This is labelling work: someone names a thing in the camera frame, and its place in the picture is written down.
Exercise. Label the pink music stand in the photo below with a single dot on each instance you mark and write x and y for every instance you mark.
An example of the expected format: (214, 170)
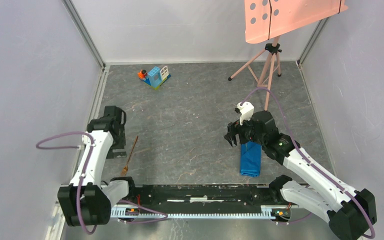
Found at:
(267, 20)

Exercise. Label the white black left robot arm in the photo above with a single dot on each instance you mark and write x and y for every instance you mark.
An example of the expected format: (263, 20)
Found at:
(84, 202)

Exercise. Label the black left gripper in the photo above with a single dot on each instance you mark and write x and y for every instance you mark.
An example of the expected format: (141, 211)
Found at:
(120, 145)

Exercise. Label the colourful toy block house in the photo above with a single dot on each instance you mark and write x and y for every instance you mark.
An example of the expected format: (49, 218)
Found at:
(155, 77)

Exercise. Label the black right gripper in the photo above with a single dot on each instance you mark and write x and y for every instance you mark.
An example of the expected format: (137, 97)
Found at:
(232, 130)

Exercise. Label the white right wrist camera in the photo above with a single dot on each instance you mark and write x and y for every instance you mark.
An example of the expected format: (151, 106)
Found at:
(246, 110)

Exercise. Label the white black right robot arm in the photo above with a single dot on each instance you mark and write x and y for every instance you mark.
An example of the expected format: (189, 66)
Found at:
(349, 213)

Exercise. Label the blue cloth napkin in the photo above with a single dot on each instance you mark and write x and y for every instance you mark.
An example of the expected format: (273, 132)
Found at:
(250, 159)

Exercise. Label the copper metallic fork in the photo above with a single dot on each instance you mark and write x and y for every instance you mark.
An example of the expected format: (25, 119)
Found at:
(126, 167)

